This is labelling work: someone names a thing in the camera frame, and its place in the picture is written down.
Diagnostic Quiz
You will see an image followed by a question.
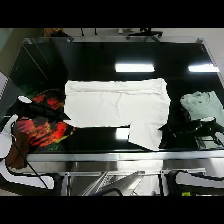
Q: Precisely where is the white T-shirt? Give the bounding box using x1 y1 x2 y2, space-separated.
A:
62 77 172 152

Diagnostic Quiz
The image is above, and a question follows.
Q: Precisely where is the red and black patterned garment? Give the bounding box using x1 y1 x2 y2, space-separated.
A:
14 88 77 150

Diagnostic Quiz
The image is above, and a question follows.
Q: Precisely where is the pale green T-shirt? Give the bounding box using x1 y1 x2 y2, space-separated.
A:
179 90 224 125

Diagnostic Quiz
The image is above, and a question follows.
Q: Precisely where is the brown garment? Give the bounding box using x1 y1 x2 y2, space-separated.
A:
4 130 31 170

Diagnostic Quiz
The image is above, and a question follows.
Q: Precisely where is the silver frame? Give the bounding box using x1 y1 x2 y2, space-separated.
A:
0 149 224 197

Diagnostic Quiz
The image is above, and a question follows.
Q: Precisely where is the black cable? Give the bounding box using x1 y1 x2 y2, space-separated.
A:
94 186 125 197
10 121 50 191

